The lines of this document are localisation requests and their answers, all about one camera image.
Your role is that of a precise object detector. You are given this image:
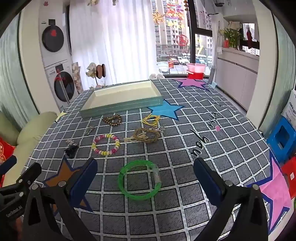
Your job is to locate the pink plastic basin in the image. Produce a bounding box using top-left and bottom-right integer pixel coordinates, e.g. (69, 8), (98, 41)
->
(186, 62), (207, 74)

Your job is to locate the white printed bag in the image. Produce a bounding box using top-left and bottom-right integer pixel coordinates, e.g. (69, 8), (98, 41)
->
(280, 89), (296, 131)

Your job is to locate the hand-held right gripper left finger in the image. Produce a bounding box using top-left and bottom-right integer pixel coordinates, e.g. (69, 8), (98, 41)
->
(22, 158), (99, 241)

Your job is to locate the white cabinet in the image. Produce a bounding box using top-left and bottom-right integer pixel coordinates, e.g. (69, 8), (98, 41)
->
(216, 46), (260, 112)

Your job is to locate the colourful window decoration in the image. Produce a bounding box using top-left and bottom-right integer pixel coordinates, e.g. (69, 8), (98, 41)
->
(152, 2), (186, 28)

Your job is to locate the white tumble dryer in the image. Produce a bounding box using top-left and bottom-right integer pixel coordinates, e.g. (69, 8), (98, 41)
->
(38, 0), (73, 68)

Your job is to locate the white sheer curtain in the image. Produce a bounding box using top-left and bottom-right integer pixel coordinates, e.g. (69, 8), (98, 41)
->
(69, 0), (158, 87)

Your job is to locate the potted green plant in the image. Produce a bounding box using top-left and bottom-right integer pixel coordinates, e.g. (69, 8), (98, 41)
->
(219, 27), (242, 49)

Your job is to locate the colourful bead bracelet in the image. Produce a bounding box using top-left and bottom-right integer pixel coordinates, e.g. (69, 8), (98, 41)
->
(92, 134), (121, 157)

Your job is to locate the white washing machine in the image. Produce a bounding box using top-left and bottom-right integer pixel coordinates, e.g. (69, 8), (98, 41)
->
(44, 61), (78, 110)

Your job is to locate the grey checked star blanket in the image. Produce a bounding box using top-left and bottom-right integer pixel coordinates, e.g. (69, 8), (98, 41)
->
(24, 77), (293, 241)

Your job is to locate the blue plastic stool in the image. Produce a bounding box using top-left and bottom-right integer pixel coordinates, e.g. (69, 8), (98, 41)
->
(266, 115), (296, 163)

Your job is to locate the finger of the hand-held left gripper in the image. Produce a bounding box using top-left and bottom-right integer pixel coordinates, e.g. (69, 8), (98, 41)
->
(17, 162), (42, 186)
(0, 155), (18, 173)

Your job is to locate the slipper rack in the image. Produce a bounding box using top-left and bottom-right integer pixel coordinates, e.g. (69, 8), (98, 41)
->
(85, 62), (108, 90)

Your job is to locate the checked paper bag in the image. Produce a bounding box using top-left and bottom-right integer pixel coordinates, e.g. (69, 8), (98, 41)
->
(71, 61), (84, 93)

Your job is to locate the brown wooden bead bracelet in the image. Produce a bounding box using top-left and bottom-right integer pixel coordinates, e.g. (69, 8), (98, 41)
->
(102, 114), (122, 127)

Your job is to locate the teal and cream tray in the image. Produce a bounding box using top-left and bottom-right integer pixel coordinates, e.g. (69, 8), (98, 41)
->
(80, 79), (163, 118)

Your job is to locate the yellow cord bracelet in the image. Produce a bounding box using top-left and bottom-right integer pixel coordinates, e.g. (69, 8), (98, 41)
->
(142, 113), (161, 127)

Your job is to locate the red embroidered cushion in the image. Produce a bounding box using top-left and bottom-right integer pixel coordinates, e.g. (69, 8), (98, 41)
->
(0, 137), (16, 189)

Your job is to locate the red plastic stool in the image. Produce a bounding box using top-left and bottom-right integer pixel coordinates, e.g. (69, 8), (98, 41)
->
(280, 156), (296, 200)

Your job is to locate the red paper window decoration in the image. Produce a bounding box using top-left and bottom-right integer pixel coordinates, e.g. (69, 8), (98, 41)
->
(176, 34), (189, 48)

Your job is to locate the tan braided rope bracelet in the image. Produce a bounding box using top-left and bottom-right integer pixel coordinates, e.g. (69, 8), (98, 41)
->
(124, 127), (160, 143)

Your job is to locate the pale green sofa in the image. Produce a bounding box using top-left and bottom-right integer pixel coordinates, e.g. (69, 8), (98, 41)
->
(0, 111), (58, 187)

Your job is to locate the black hair clip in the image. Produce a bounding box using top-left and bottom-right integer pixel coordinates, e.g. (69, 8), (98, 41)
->
(64, 145), (79, 159)

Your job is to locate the green plastic bangle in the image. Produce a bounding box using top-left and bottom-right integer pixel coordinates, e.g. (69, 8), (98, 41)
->
(118, 160), (162, 201)

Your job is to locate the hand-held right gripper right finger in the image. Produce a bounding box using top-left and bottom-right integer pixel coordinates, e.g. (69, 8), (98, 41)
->
(193, 158), (270, 241)

